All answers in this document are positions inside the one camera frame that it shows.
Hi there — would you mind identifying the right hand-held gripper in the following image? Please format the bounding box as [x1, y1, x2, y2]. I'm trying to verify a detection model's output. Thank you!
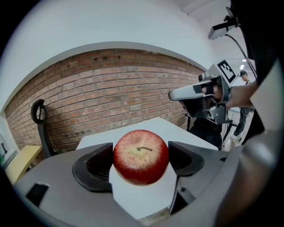
[168, 59, 237, 125]

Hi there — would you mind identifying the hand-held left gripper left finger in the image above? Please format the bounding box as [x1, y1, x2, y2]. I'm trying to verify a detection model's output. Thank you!
[12, 142, 138, 227]

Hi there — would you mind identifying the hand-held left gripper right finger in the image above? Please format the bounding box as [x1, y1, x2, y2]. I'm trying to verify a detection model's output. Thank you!
[167, 140, 245, 227]

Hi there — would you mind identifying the red apple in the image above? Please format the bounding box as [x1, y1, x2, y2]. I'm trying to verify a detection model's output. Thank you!
[113, 130, 170, 186]

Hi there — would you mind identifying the person's right forearm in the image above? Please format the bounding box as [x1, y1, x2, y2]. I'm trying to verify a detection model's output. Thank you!
[229, 81, 259, 109]

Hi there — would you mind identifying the person's right hand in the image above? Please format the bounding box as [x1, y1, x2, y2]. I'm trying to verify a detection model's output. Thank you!
[213, 85, 224, 103]

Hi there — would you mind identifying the black office chair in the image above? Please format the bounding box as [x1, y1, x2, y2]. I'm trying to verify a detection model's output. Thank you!
[30, 99, 59, 158]
[187, 116, 223, 151]

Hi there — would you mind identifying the yellow wooden desk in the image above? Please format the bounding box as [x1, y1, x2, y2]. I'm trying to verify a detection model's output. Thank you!
[4, 145, 43, 185]

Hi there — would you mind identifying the black monitor mount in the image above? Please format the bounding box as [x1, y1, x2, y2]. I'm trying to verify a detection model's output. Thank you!
[223, 6, 241, 28]

